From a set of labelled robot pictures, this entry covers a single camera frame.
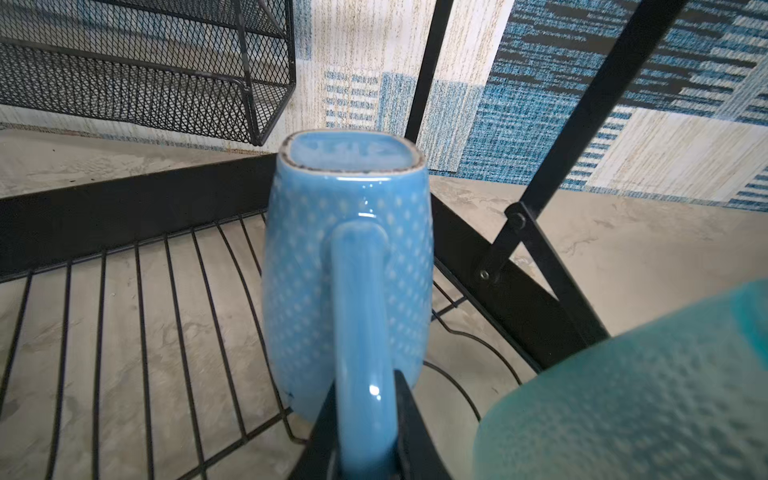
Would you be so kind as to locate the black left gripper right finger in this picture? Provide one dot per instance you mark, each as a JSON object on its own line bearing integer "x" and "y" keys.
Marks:
{"x": 417, "y": 456}

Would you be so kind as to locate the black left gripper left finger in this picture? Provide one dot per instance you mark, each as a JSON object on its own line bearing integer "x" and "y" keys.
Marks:
{"x": 320, "y": 459}

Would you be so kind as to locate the blue ceramic mug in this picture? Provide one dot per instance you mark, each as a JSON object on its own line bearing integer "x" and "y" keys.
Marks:
{"x": 347, "y": 283}

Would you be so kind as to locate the teal textured plastic cup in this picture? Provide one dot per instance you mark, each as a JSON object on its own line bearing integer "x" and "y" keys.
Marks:
{"x": 682, "y": 397}

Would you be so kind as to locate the black mesh shelf unit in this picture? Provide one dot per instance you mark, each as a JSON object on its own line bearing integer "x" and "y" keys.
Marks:
{"x": 218, "y": 69}

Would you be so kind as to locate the black wire dish rack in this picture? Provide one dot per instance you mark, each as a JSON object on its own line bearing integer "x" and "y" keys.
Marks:
{"x": 131, "y": 304}

